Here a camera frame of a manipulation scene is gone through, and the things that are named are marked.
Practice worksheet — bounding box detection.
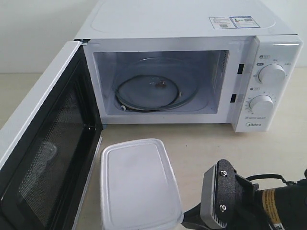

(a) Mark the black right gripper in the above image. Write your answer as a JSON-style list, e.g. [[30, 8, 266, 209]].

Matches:
[[182, 159, 259, 230]]

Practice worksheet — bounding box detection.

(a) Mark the white plastic lidded container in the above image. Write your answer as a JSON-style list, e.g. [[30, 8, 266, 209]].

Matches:
[[100, 138, 184, 230]]

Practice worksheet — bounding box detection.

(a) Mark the white microwave door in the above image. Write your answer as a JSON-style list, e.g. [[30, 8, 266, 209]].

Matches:
[[0, 41, 102, 230]]

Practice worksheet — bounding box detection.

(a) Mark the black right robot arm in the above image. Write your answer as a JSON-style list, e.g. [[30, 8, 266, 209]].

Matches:
[[181, 159, 307, 230]]

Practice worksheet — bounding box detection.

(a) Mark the white Midea microwave body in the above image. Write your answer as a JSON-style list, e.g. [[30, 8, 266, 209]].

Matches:
[[75, 0, 303, 132]]

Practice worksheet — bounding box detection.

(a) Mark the lower white timer knob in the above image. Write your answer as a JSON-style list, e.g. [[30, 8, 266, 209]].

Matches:
[[249, 95, 274, 115]]

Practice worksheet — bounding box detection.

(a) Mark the upper white power knob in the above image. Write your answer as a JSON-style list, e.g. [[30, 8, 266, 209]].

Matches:
[[258, 64, 286, 86]]

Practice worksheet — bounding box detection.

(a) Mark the blue white label sticker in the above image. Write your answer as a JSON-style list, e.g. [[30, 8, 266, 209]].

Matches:
[[209, 16, 260, 29]]

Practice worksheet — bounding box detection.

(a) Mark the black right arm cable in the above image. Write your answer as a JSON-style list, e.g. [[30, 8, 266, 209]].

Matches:
[[246, 173, 288, 184]]

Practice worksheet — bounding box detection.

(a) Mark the black turntable roller ring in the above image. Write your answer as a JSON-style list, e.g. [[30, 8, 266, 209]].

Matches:
[[116, 75, 200, 113]]

